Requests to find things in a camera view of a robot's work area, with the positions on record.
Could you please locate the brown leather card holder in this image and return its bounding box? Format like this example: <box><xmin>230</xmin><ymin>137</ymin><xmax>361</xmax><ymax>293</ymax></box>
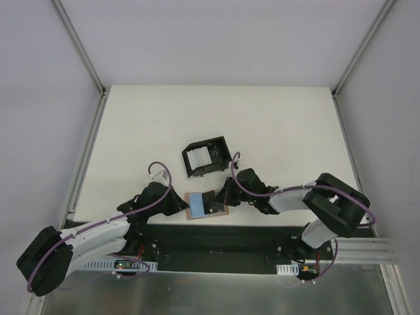
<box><xmin>184</xmin><ymin>190</ymin><xmax>229</xmax><ymax>221</ymax></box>

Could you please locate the black card dispenser box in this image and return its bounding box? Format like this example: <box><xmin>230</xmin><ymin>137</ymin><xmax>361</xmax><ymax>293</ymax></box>
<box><xmin>182</xmin><ymin>136</ymin><xmax>232</xmax><ymax>178</ymax></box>

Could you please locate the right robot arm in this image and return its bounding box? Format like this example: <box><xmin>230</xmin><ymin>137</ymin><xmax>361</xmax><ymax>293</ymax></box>
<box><xmin>212</xmin><ymin>168</ymin><xmax>370</xmax><ymax>263</ymax></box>

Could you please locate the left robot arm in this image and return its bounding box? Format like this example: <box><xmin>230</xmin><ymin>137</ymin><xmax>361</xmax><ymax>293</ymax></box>
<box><xmin>16</xmin><ymin>182</ymin><xmax>188</xmax><ymax>297</ymax></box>

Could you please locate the white cards stack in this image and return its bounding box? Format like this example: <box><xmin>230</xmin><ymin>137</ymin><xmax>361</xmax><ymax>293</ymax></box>
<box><xmin>187</xmin><ymin>146</ymin><xmax>212</xmax><ymax>169</ymax></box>

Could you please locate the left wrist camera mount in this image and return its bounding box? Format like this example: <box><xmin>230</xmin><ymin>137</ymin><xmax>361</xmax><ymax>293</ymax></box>
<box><xmin>149</xmin><ymin>170</ymin><xmax>169</xmax><ymax>186</ymax></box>

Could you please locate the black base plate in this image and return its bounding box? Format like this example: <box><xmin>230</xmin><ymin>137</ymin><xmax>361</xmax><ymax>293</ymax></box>
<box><xmin>111</xmin><ymin>224</ymin><xmax>334</xmax><ymax>275</ymax></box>

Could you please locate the left white cable duct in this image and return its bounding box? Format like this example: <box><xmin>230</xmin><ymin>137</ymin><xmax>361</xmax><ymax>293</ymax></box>
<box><xmin>79</xmin><ymin>258</ymin><xmax>158</xmax><ymax>273</ymax></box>

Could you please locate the white cable duct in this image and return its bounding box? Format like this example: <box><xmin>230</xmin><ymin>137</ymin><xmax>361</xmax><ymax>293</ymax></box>
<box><xmin>79</xmin><ymin>258</ymin><xmax>158</xmax><ymax>273</ymax></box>
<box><xmin>276</xmin><ymin>264</ymin><xmax>299</xmax><ymax>276</ymax></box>

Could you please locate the right white cable duct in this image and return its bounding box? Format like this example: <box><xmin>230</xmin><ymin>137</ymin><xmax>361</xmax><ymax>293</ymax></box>
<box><xmin>276</xmin><ymin>264</ymin><xmax>299</xmax><ymax>276</ymax></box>

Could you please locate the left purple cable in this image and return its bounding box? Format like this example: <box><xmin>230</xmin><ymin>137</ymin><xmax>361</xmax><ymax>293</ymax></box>
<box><xmin>26</xmin><ymin>161</ymin><xmax>173</xmax><ymax>293</ymax></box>

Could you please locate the purple cable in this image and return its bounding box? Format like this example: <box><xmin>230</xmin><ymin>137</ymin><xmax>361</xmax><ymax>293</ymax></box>
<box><xmin>26</xmin><ymin>161</ymin><xmax>173</xmax><ymax>293</ymax></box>
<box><xmin>231</xmin><ymin>151</ymin><xmax>377</xmax><ymax>283</ymax></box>

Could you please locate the aluminium rail right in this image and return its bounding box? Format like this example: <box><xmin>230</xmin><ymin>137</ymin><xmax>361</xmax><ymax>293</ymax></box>
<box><xmin>336</xmin><ymin>238</ymin><xmax>396</xmax><ymax>265</ymax></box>

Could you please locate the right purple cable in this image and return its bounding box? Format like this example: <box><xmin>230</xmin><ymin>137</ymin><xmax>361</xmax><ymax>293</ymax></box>
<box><xmin>231</xmin><ymin>151</ymin><xmax>377</xmax><ymax>283</ymax></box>

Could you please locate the left aluminium frame post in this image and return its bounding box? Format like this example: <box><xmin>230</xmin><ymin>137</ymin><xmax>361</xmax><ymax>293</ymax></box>
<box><xmin>49</xmin><ymin>0</ymin><xmax>106</xmax><ymax>96</ymax></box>

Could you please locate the aluminium frame post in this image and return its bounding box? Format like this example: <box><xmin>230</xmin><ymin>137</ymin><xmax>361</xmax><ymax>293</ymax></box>
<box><xmin>49</xmin><ymin>0</ymin><xmax>106</xmax><ymax>96</ymax></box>
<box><xmin>331</xmin><ymin>0</ymin><xmax>398</xmax><ymax>99</ymax></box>

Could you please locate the right aluminium frame post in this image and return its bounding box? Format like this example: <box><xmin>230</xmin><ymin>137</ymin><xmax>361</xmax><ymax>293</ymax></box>
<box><xmin>331</xmin><ymin>0</ymin><xmax>398</xmax><ymax>99</ymax></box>

